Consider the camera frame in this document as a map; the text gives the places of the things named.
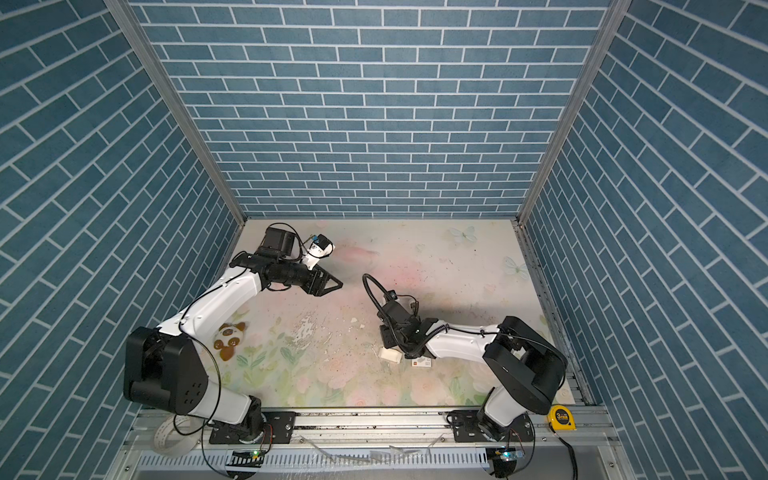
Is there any clear tape roll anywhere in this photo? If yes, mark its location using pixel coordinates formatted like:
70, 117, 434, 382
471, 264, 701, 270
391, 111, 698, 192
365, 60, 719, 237
152, 416, 203, 458

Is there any floral table mat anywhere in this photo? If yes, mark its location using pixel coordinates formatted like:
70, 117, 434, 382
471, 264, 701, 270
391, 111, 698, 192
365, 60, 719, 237
199, 219, 550, 409

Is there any aluminium rail frame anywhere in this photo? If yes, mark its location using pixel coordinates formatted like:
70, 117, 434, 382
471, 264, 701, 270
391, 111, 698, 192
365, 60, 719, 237
106, 406, 635, 479

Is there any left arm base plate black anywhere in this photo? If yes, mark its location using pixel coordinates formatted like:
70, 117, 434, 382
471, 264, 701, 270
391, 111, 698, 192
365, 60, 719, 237
209, 411, 297, 446

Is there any yellow tape measure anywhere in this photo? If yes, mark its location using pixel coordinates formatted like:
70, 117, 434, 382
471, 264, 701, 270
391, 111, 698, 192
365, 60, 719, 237
547, 404, 576, 432

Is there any white staple box sleeve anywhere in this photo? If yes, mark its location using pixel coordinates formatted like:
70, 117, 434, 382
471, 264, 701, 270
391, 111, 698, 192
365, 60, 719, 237
410, 357, 432, 368

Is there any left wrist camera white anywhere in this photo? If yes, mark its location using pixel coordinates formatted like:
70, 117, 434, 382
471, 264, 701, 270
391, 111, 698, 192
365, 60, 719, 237
301, 234, 335, 270

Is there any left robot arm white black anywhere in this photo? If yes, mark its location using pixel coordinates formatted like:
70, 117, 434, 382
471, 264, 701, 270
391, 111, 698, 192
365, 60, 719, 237
123, 222, 343, 441

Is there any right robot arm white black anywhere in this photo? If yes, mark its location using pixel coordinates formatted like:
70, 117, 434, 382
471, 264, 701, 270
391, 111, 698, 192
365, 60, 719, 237
374, 299, 567, 441

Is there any staple box tray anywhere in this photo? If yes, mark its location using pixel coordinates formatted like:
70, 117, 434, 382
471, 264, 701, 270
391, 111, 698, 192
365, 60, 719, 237
378, 347, 403, 364

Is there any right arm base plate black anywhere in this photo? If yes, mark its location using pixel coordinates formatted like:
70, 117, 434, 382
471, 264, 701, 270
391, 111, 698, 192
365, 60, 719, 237
446, 409, 535, 443

